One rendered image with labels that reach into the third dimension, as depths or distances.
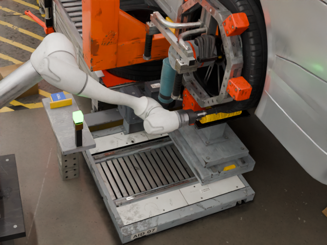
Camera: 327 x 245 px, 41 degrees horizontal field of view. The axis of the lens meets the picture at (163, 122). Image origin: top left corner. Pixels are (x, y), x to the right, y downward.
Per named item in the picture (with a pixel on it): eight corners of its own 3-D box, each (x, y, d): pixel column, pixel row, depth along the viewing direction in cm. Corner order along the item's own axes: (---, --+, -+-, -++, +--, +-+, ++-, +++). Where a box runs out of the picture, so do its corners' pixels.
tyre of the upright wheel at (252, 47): (212, 70, 277) (277, 128, 229) (178, 77, 268) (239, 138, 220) (226, -37, 239) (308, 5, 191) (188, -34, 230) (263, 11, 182)
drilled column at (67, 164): (79, 176, 264) (78, 124, 236) (63, 181, 260) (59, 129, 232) (74, 165, 270) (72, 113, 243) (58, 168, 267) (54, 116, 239)
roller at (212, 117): (244, 115, 248) (246, 107, 244) (198, 126, 236) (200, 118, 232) (239, 109, 251) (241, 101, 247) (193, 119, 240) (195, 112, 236)
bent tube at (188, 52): (224, 51, 202) (228, 30, 195) (187, 58, 194) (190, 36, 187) (205, 31, 213) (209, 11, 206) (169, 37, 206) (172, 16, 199)
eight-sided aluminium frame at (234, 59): (227, 125, 225) (252, 31, 189) (215, 128, 222) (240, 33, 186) (179, 65, 260) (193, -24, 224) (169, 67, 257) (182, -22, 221)
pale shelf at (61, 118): (96, 148, 225) (96, 143, 223) (63, 155, 218) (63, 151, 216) (71, 96, 253) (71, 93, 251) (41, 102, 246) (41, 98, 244)
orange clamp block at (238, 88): (239, 87, 210) (249, 98, 204) (225, 90, 207) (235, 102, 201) (242, 75, 205) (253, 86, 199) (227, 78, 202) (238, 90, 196)
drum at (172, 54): (214, 70, 225) (220, 46, 215) (177, 77, 217) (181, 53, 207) (201, 55, 234) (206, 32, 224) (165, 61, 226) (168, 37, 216)
